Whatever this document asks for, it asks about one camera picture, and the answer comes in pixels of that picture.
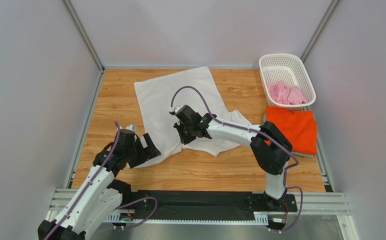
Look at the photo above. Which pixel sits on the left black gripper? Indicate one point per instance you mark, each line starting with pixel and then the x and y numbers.
pixel 151 150

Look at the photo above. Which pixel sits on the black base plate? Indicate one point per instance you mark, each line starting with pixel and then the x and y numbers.
pixel 205 205

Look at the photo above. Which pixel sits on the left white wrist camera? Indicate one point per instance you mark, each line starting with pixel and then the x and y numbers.
pixel 131 127

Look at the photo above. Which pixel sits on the right corner aluminium post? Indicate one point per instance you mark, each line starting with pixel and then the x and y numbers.
pixel 330 11

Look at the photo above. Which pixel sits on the pink t shirt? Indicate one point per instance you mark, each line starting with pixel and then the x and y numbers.
pixel 282 93

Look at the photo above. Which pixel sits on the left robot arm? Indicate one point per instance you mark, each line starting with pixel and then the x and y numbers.
pixel 89 196

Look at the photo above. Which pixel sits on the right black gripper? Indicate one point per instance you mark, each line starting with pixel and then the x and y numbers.
pixel 186 127

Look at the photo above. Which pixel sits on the left corner aluminium post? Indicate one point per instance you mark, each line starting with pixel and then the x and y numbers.
pixel 72 13

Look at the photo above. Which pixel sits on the white plastic laundry basket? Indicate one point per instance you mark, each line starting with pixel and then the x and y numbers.
pixel 289 69

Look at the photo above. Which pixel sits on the corner aluminium post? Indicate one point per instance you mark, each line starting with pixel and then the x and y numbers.
pixel 72 13
pixel 330 11

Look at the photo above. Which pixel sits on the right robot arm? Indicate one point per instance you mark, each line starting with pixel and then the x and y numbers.
pixel 270 147

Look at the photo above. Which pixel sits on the aluminium frame rail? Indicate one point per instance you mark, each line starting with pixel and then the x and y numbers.
pixel 314 204

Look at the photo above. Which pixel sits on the folded orange t shirt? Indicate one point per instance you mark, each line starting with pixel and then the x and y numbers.
pixel 299 127

